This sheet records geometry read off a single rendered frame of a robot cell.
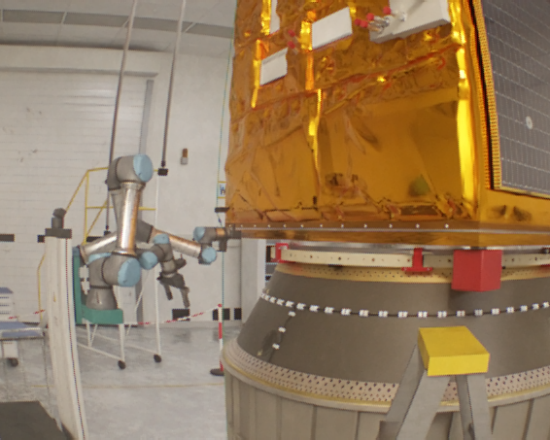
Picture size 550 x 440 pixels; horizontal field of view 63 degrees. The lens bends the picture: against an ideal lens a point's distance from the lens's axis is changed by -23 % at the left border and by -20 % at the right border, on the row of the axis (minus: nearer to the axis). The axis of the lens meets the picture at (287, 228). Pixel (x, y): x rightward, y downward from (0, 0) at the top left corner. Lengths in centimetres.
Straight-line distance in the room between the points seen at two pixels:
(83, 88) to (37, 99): 98
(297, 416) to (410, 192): 98
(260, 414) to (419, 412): 126
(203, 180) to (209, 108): 141
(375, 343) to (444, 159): 74
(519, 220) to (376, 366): 77
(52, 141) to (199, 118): 311
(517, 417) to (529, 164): 102
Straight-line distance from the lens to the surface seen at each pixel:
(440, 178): 181
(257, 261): 982
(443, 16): 189
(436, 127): 184
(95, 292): 222
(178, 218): 1008
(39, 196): 940
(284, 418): 225
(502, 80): 192
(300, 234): 258
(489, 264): 181
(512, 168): 185
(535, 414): 223
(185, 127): 1026
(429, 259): 209
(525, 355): 216
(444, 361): 118
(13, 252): 939
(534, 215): 207
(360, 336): 210
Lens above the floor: 179
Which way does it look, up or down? level
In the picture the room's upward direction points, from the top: 1 degrees clockwise
